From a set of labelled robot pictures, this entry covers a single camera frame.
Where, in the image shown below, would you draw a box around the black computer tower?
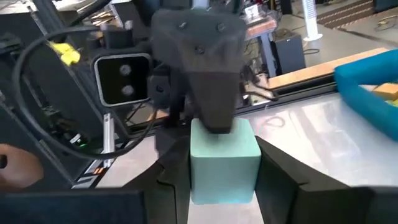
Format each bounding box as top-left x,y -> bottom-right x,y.
272,33 -> 307,76

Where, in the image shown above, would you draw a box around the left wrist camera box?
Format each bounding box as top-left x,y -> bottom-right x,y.
94,53 -> 153,108

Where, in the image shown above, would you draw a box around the large teal block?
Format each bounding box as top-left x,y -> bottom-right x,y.
189,117 -> 262,205

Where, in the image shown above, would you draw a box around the yellow cable connector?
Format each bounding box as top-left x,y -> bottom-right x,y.
49,41 -> 81,67

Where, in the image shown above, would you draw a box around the silver metal bar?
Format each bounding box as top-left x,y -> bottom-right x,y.
102,113 -> 116,169

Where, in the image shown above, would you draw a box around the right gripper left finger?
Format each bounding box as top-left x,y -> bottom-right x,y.
123,135 -> 191,224

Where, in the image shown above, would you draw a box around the striped floor mat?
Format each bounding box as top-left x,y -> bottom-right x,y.
316,0 -> 376,30

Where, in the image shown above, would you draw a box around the white slatted tower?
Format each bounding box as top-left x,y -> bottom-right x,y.
300,0 -> 323,42

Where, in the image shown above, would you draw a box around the blue plastic bin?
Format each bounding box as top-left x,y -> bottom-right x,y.
334,49 -> 398,141

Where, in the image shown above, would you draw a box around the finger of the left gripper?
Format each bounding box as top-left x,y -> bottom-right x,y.
150,8 -> 247,134
169,70 -> 199,127

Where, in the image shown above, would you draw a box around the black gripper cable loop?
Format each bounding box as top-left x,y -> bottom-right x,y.
11,24 -> 159,161

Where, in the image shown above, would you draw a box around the peach rounded object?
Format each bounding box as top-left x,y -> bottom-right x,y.
0,143 -> 44,189

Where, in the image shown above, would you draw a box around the wooden board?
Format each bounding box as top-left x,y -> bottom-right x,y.
267,47 -> 389,90

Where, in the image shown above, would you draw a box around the black cable bundle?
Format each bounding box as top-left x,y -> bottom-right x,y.
241,63 -> 279,103

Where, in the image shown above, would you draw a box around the small orange cube block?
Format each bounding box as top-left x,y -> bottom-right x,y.
371,82 -> 398,101

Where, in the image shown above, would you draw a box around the wooden desk grey legs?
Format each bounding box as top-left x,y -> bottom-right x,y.
244,15 -> 279,78

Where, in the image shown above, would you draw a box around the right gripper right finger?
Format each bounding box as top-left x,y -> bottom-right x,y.
254,136 -> 398,224

